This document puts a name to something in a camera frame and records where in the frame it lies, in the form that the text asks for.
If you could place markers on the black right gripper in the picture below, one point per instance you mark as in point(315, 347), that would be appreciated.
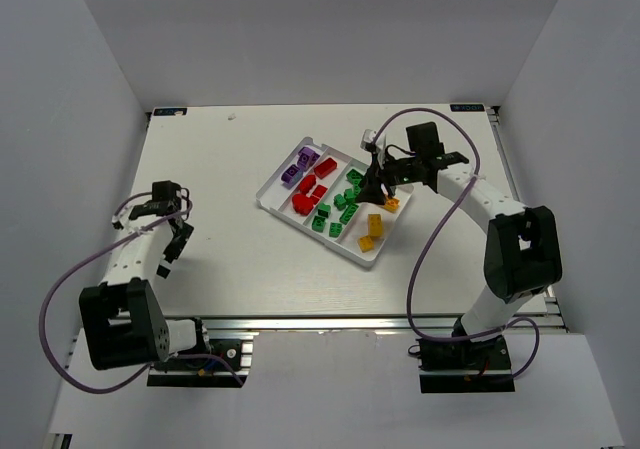
point(378, 170)

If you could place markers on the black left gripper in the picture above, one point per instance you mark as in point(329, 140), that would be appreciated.
point(179, 235)

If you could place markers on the yellow lego brick from stack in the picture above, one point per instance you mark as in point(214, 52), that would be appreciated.
point(391, 204)

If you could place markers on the green studded lego plate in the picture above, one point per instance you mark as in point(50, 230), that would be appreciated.
point(354, 177)

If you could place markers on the red wedge lego brick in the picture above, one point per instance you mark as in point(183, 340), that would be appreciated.
point(318, 193)

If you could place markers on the red round lego brick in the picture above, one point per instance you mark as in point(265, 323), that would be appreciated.
point(302, 204)

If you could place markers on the small purple lego brick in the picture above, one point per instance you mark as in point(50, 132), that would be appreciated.
point(304, 162)

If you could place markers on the purple round lego brick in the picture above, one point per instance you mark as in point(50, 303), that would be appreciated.
point(292, 176)

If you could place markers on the yellow curved lego brick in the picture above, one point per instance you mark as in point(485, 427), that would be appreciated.
point(375, 226)

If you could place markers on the small yellow lego brick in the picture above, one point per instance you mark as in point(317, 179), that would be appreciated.
point(366, 244)

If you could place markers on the red curved lego brick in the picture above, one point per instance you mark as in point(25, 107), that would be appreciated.
point(307, 184)

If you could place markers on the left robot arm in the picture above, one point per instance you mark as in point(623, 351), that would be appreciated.
point(123, 322)

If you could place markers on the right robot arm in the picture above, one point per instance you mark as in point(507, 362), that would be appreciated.
point(522, 256)

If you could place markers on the white divided sorting tray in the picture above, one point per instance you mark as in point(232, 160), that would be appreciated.
point(324, 208)

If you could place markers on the blue table label right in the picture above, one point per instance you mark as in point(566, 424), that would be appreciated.
point(458, 107)

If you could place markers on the blue table label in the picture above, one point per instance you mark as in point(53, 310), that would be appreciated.
point(169, 112)
point(458, 107)

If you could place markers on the blue table label left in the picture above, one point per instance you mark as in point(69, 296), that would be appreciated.
point(169, 112)

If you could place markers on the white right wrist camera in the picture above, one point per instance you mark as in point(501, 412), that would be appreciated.
point(373, 144)

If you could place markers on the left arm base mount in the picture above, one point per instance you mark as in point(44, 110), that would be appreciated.
point(222, 362)

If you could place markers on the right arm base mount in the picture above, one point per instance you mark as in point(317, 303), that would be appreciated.
point(464, 368)

